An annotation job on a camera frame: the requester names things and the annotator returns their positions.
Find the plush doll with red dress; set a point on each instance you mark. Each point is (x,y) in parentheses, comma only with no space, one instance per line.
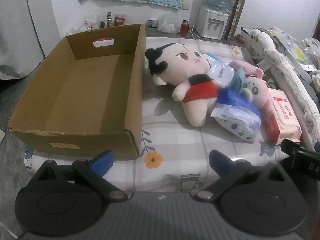
(188,70)

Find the pink bunny plush toy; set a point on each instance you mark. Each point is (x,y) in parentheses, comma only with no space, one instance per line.
(254,89)

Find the brown cardboard box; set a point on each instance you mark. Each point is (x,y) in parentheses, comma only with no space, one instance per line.
(86,96)

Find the blue plastic bag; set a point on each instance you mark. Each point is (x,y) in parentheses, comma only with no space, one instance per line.
(227,96)

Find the white crochet blanket roll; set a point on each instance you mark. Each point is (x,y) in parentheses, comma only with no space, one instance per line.
(293,80)

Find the red snack bag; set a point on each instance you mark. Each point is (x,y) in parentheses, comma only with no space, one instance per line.
(104,39)

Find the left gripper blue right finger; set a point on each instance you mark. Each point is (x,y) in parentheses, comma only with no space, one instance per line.
(230,172)

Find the clear plastic packaged item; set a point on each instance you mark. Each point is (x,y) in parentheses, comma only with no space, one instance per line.
(292,49)

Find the light blue towel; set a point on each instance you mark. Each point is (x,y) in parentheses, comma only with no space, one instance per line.
(237,80)

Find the blue white wet wipes pack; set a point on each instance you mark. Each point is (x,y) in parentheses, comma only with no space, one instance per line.
(241,122)

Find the white plastic bag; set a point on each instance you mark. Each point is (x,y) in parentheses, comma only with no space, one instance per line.
(168,24)

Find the tall patterned board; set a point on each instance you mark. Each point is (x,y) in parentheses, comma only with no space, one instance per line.
(235,11)

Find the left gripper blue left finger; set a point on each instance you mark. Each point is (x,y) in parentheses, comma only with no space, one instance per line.
(92,172)

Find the red white carton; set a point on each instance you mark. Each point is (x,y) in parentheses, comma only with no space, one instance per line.
(119,19)

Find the pink wet wipes pack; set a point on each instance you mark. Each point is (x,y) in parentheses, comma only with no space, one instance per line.
(281,122)

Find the white mug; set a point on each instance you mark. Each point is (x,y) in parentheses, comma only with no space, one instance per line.
(153,22)

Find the white water dispenser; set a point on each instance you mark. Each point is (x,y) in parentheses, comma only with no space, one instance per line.
(211,24)

